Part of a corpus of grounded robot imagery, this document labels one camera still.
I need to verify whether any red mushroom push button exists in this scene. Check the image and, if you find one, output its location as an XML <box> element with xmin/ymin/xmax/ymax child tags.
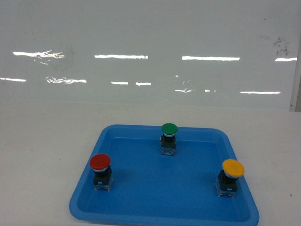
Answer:
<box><xmin>89</xmin><ymin>153</ymin><xmax>113</xmax><ymax>191</ymax></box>

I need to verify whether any white glossy board panel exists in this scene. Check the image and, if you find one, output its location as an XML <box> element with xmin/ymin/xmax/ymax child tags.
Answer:
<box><xmin>0</xmin><ymin>0</ymin><xmax>301</xmax><ymax>111</ymax></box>

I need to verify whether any green mushroom push button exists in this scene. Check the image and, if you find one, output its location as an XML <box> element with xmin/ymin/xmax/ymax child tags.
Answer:
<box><xmin>160</xmin><ymin>123</ymin><xmax>178</xmax><ymax>156</ymax></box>

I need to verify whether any blue plastic tray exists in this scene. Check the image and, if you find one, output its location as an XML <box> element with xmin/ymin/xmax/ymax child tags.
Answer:
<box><xmin>69</xmin><ymin>125</ymin><xmax>259</xmax><ymax>226</ymax></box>

